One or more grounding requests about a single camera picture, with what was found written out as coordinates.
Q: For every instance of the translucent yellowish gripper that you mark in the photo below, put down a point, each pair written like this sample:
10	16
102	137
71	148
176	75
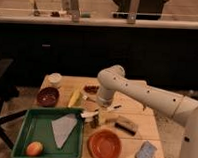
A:
106	116

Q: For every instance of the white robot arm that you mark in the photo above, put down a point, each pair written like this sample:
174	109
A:
182	109

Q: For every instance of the small metal cup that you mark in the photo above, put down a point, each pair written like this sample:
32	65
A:
94	122

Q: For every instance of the beige black scrub block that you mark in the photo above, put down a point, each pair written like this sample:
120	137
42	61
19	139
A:
126	124

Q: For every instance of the metal spoon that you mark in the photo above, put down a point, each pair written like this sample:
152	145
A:
86	98

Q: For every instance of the orange plastic bowl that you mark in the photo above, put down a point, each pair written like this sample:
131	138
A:
104	144

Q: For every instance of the yellow corn cob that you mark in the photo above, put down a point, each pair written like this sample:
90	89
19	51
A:
74	98

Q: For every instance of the grey folded cloth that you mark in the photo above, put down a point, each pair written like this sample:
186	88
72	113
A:
62	128

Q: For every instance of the blue sponge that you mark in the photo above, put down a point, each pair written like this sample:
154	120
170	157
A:
147	150

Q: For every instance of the dark red bowl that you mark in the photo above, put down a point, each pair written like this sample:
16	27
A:
48	97

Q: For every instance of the white round container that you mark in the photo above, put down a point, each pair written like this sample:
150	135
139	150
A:
55	80

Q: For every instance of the green plastic tray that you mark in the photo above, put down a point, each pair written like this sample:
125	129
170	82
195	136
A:
37	126

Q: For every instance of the orange apple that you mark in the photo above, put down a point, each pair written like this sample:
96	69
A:
35	148

